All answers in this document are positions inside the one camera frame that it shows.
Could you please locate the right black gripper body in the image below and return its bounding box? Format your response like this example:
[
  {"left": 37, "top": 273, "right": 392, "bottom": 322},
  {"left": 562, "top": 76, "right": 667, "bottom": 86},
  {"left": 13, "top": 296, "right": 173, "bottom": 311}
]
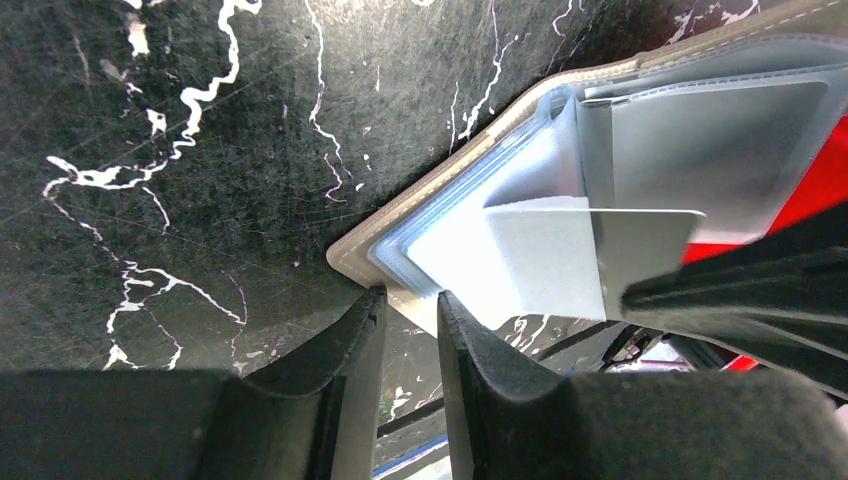
[{"left": 621, "top": 205, "right": 847, "bottom": 398}]

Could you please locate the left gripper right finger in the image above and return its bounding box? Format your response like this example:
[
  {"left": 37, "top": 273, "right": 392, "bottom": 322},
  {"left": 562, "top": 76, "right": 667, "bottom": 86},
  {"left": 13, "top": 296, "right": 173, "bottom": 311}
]
[{"left": 437, "top": 291, "right": 847, "bottom": 479}]

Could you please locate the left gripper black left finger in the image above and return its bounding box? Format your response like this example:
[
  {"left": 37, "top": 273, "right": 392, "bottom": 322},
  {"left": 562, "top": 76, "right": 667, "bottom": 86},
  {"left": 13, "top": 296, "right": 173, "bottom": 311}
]
[{"left": 1, "top": 286, "right": 387, "bottom": 479}]

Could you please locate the red plastic bin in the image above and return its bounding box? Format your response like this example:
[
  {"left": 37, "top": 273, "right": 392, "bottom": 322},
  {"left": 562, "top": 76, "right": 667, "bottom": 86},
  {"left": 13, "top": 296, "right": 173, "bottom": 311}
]
[{"left": 678, "top": 115, "right": 848, "bottom": 266}]

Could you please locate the grey leather card holder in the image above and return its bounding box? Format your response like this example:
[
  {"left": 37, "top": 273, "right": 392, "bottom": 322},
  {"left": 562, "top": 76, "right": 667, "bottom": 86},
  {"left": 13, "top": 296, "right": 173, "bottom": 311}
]
[{"left": 327, "top": 1, "right": 847, "bottom": 333}]

